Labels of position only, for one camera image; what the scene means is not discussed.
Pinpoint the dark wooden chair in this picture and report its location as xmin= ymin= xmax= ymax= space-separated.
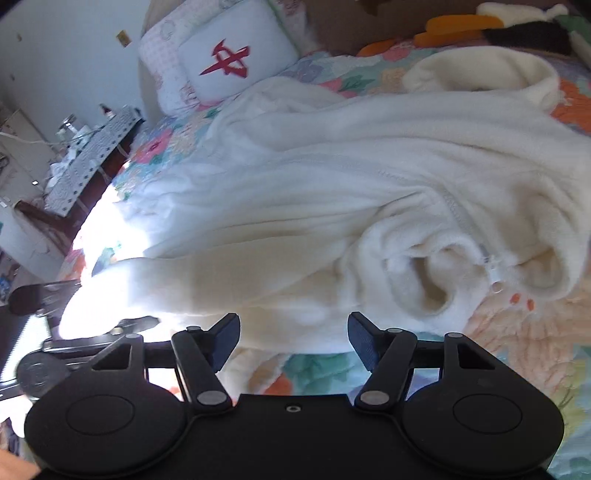
xmin=14 ymin=200 xmax=81 ymax=245

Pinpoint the person's left forearm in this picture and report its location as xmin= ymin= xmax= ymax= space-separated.
xmin=0 ymin=450 xmax=41 ymax=480

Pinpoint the brown cushion with cloud print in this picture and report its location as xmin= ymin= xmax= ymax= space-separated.
xmin=300 ymin=0 xmax=485 ymax=54

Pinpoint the dark rounded object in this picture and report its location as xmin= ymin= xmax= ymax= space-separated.
xmin=9 ymin=284 xmax=84 ymax=319

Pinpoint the pink printed pillow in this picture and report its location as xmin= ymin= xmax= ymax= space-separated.
xmin=139 ymin=0 xmax=305 ymax=116

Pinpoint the duck plush toy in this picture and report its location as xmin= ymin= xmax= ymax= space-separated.
xmin=358 ymin=2 xmax=591 ymax=58

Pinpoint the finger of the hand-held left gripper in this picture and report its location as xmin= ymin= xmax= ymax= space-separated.
xmin=108 ymin=315 xmax=161 ymax=337

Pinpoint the table with patterned tablecloth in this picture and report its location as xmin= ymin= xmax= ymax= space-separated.
xmin=44 ymin=105 xmax=144 ymax=217

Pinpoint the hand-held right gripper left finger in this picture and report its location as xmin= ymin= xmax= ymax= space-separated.
xmin=90 ymin=313 xmax=242 ymax=414

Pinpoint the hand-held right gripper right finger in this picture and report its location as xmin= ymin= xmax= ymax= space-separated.
xmin=347 ymin=311 xmax=497 ymax=413

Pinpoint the white cushion with red mark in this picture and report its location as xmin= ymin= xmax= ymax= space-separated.
xmin=178 ymin=0 xmax=300 ymax=103

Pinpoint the cream fleece jacket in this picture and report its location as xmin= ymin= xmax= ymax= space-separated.
xmin=58 ymin=46 xmax=591 ymax=356

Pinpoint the white fluffy garment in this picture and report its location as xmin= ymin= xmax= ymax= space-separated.
xmin=0 ymin=208 xmax=65 ymax=282

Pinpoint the floral quilt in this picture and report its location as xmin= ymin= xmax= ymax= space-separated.
xmin=60 ymin=37 xmax=591 ymax=480

